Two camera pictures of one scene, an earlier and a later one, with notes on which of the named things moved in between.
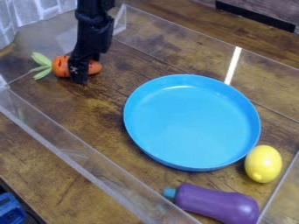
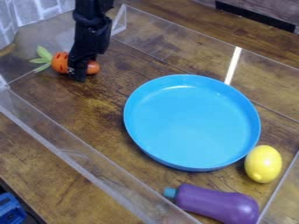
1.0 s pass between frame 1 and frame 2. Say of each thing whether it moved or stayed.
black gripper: stayed
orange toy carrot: moved
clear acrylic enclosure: stayed
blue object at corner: stayed
